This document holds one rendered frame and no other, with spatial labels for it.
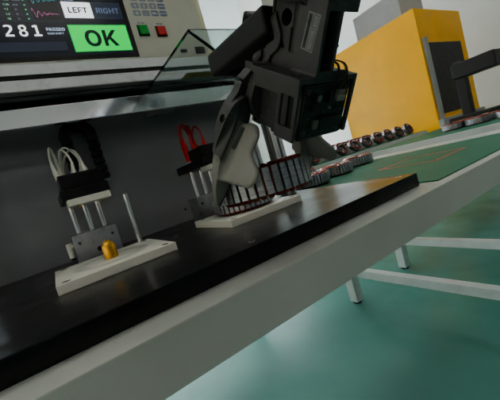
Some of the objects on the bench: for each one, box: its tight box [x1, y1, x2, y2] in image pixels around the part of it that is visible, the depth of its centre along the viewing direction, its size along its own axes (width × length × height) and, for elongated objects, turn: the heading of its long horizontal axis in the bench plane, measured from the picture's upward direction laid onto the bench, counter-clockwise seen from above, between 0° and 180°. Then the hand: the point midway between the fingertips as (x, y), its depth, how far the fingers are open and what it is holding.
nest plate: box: [194, 194, 302, 228], centre depth 60 cm, size 15×15×1 cm
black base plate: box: [0, 173, 419, 400], centre depth 55 cm, size 47×64×2 cm
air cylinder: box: [188, 192, 215, 221], centre depth 72 cm, size 5×8×6 cm
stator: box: [296, 170, 330, 190], centre depth 96 cm, size 11×11×4 cm
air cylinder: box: [70, 224, 123, 263], centre depth 59 cm, size 5×8×6 cm
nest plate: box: [55, 239, 178, 296], centre depth 47 cm, size 15×15×1 cm
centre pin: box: [101, 239, 119, 260], centre depth 47 cm, size 2×2×3 cm
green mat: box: [306, 129, 500, 190], centre depth 107 cm, size 94×61×1 cm, turn 104°
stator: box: [318, 160, 353, 178], centre depth 108 cm, size 11×11×4 cm
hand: (262, 184), depth 38 cm, fingers closed on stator, 13 cm apart
